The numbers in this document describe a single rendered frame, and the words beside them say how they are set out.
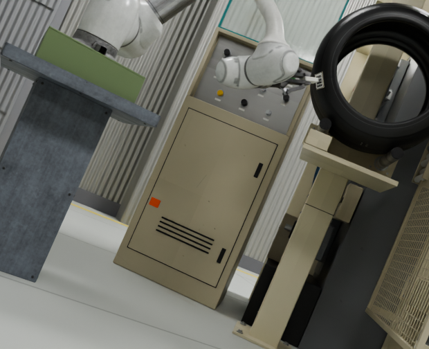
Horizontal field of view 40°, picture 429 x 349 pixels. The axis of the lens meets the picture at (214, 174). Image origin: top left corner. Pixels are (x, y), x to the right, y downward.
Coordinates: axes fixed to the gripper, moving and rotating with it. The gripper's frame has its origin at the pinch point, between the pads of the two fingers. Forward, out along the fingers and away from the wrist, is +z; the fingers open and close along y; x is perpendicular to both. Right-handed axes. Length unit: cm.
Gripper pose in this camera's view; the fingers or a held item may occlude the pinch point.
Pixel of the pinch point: (308, 79)
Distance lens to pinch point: 220.1
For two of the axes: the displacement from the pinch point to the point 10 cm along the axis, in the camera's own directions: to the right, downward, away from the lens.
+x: 5.9, -1.5, -7.9
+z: 8.0, -0.3, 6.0
